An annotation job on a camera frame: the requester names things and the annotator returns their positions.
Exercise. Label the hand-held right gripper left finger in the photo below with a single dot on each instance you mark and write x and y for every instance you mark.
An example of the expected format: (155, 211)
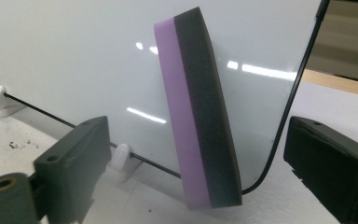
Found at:
(71, 161)

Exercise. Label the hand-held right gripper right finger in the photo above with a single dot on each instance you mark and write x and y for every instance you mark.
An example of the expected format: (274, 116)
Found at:
(338, 168)

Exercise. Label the white whiteboard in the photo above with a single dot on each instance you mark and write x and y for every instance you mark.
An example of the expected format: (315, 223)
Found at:
(74, 46)

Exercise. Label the purple and black eraser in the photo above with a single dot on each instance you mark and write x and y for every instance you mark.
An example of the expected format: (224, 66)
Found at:
(205, 124)

